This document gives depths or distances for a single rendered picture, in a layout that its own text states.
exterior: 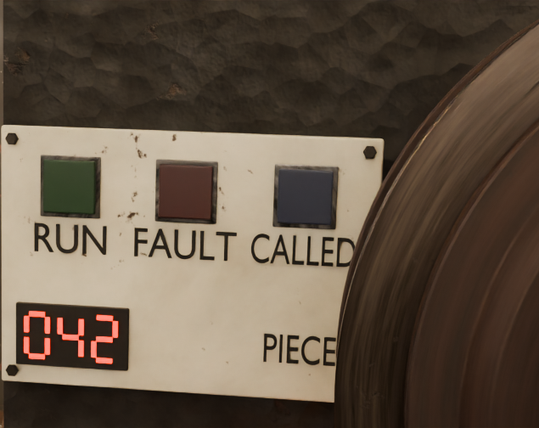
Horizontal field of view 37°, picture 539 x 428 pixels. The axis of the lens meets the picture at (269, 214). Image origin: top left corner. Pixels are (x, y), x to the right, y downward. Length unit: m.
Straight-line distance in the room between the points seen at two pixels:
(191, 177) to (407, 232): 0.18
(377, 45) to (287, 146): 0.09
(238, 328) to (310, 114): 0.15
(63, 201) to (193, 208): 0.09
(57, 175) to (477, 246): 0.29
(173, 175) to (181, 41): 0.09
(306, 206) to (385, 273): 0.14
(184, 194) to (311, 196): 0.08
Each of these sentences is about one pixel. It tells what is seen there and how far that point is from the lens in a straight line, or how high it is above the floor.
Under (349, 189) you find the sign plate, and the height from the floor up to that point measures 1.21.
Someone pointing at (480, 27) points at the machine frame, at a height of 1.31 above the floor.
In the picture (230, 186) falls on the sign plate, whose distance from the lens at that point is 0.53.
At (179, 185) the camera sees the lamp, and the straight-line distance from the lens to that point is 0.53.
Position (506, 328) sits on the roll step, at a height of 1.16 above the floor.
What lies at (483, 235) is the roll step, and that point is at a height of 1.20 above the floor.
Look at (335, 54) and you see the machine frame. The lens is 0.55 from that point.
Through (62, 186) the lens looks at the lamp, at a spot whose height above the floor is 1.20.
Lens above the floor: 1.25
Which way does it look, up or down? 6 degrees down
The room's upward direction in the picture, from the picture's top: 2 degrees clockwise
